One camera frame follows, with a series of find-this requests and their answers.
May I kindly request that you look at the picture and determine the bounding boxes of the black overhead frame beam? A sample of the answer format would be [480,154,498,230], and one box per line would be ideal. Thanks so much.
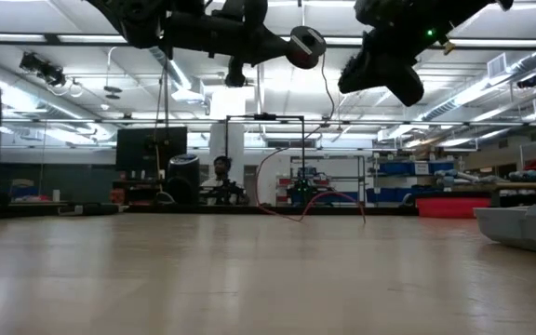
[0,31,536,51]

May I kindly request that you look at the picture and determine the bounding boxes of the black wire spool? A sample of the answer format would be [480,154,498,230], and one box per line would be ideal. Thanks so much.
[286,25,328,71]

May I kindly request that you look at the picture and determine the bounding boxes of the grey tool kit case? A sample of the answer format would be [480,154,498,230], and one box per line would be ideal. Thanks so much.
[472,203,536,259]

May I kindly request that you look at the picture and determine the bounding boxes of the black monitor screen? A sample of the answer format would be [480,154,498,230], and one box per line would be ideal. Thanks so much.
[115,126,189,173]

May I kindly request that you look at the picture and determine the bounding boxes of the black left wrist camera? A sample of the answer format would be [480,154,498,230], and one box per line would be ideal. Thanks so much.
[211,0,246,24]

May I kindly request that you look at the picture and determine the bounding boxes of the black aluminium table frame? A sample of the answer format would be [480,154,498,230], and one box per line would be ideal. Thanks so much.
[0,202,421,221]

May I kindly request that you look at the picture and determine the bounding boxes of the red wire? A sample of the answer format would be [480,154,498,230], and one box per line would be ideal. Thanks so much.
[254,51,368,224]

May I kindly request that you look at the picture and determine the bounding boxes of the black vertical pole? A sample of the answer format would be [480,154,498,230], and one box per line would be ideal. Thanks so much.
[163,48,171,127]

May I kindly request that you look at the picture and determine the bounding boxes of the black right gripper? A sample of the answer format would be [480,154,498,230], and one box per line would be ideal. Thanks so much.
[337,44,426,108]

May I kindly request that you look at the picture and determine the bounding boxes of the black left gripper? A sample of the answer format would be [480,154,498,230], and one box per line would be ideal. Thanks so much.
[163,0,300,88]

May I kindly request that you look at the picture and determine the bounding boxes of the red plastic bin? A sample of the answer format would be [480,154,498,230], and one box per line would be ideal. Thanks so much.
[415,196,491,220]

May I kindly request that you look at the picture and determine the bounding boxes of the silver ceiling air duct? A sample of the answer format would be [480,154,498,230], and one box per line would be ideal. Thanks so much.
[149,46,194,90]

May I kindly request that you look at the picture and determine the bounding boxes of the black background rig frame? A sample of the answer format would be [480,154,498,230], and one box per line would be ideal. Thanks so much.
[224,113,306,206]

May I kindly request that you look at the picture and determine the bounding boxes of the black ceiling camera white cables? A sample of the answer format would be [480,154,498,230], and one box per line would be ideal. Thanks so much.
[19,51,83,99]

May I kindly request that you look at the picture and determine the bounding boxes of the white ceiling air vent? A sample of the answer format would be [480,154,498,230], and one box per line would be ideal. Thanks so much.
[487,52,507,81]

